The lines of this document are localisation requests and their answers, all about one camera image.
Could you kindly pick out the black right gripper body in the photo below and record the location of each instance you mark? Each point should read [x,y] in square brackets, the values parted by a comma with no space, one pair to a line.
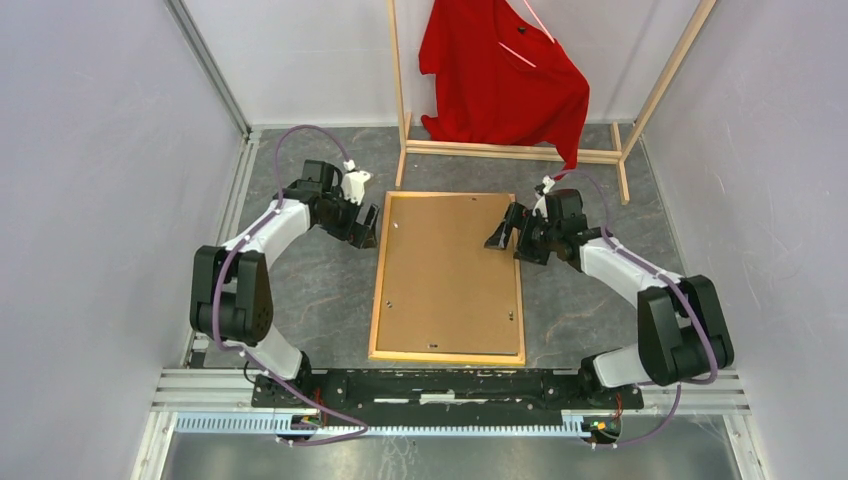
[536,241]

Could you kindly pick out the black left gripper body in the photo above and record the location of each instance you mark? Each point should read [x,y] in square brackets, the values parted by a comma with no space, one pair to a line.
[340,216]

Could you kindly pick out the brown cardboard backing board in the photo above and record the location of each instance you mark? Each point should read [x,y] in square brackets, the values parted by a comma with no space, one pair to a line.
[447,272]

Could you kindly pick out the yellow wooden picture frame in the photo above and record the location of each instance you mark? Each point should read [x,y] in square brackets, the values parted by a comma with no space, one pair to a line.
[378,298]

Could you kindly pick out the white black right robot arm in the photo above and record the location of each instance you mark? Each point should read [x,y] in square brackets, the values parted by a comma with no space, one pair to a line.
[682,334]

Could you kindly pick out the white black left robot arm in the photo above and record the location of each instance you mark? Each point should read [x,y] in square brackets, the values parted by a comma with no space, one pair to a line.
[231,296]

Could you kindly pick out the wooden clothes rack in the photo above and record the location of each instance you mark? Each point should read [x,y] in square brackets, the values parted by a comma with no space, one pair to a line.
[616,156]

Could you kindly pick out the red t-shirt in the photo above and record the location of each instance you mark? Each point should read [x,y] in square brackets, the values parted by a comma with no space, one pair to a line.
[486,95]

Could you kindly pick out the pink clothes hanger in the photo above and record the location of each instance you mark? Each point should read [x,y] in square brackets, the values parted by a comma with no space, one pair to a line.
[522,33]

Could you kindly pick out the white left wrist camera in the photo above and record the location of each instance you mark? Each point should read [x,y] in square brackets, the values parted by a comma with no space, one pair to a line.
[354,182]

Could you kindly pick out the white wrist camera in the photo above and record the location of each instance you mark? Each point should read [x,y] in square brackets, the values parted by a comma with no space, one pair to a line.
[541,190]
[354,182]

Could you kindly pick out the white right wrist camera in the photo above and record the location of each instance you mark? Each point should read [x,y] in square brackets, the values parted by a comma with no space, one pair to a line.
[541,190]

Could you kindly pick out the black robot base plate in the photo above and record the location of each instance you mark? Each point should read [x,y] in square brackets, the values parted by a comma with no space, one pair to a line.
[461,397]

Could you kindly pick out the grey slotted cable duct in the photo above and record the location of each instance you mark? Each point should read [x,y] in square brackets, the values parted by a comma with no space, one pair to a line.
[291,425]

